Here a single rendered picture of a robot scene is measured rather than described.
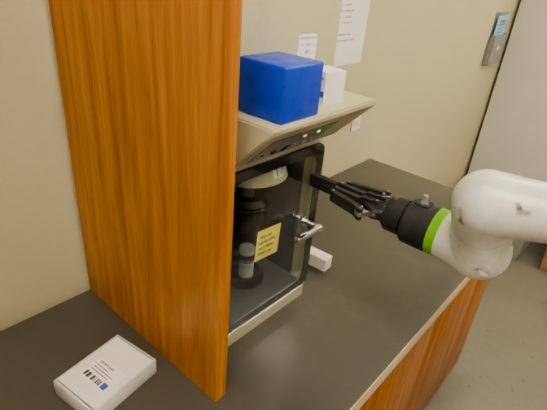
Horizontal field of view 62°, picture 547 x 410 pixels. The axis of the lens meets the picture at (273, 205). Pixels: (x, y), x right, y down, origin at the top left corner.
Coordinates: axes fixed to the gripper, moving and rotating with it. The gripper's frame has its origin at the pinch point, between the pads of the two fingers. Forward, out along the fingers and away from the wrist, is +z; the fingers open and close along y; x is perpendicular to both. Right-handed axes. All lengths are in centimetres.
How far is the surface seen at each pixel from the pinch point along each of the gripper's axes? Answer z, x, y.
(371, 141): 48, 30, -113
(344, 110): -6.6, -19.7, 7.1
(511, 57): 41, 4, -284
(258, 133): -4.0, -18.7, 27.5
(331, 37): 4.7, -30.3, -2.3
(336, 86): -3.6, -23.3, 6.2
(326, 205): 31, 37, -52
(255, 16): 4.7, -34.6, 20.2
